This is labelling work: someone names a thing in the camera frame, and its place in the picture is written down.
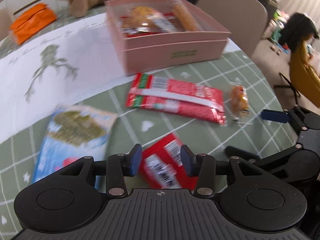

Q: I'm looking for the white table runner cloth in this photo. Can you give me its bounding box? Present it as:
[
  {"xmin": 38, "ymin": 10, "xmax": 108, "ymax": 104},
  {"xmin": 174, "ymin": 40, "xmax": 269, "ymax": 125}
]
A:
[{"xmin": 0, "ymin": 13, "xmax": 241, "ymax": 144}]

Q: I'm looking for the blue snack bag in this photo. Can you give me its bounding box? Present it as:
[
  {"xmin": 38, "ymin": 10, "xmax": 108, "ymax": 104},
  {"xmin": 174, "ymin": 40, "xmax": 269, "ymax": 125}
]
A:
[{"xmin": 33, "ymin": 105, "xmax": 118, "ymax": 183}]

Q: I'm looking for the pink cardboard box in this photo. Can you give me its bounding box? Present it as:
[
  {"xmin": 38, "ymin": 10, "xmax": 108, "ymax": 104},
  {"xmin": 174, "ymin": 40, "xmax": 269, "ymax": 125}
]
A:
[{"xmin": 105, "ymin": 0, "xmax": 231, "ymax": 76}]

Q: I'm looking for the small red snack pack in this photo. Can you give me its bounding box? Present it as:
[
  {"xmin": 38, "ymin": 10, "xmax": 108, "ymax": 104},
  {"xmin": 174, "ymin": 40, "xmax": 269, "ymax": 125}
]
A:
[{"xmin": 139, "ymin": 133, "xmax": 197, "ymax": 191}]

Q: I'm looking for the long orange biscuit pack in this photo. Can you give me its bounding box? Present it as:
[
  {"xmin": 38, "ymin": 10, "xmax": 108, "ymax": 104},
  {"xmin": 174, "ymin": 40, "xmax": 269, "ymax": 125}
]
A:
[{"xmin": 172, "ymin": 0, "xmax": 201, "ymax": 31}]

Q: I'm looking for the beige chair behind table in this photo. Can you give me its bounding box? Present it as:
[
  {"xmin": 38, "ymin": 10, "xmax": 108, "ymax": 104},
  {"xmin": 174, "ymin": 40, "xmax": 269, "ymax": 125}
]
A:
[{"xmin": 196, "ymin": 0, "xmax": 267, "ymax": 56}]

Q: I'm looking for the small orange candy packet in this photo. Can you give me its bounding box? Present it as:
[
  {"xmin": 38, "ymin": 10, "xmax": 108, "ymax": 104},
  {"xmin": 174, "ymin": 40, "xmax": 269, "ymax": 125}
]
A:
[{"xmin": 229, "ymin": 78, "xmax": 249, "ymax": 122}]

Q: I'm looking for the orange tissue pack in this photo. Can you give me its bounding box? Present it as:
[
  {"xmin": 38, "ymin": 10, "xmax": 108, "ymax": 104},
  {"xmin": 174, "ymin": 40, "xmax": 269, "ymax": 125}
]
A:
[{"xmin": 9, "ymin": 3, "xmax": 57, "ymax": 45}]

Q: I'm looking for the green checked tablecloth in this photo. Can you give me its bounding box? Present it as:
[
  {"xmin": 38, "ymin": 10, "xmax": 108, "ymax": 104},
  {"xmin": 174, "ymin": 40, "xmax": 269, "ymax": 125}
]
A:
[{"xmin": 0, "ymin": 0, "xmax": 298, "ymax": 240}]

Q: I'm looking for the long red snack pack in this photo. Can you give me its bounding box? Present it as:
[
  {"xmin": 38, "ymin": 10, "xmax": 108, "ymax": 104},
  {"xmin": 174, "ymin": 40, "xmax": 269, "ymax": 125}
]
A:
[{"xmin": 126, "ymin": 73, "xmax": 226, "ymax": 125}]

